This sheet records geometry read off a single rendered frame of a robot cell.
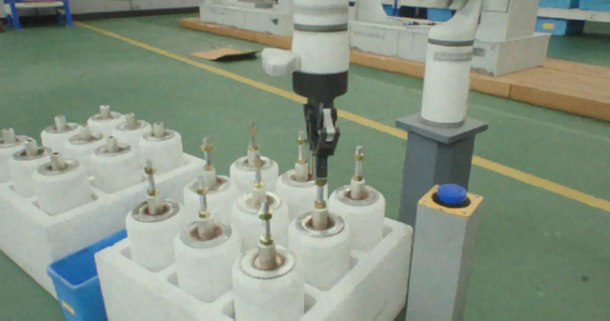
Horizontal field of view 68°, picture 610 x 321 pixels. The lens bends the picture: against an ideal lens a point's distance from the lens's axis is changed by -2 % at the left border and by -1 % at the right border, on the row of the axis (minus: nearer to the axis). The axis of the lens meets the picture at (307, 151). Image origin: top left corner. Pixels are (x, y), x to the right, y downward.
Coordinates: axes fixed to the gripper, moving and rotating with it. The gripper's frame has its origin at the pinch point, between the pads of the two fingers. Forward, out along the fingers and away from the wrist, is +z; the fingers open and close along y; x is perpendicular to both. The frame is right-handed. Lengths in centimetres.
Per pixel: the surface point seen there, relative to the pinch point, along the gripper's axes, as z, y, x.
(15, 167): 11, 36, 55
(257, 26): 23, 370, -27
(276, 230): 12.9, 4.4, 5.9
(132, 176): 15, 36, 33
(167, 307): 18.4, -4.0, 23.1
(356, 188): 7.9, 7.0, -8.1
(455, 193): 1.9, -8.9, -16.8
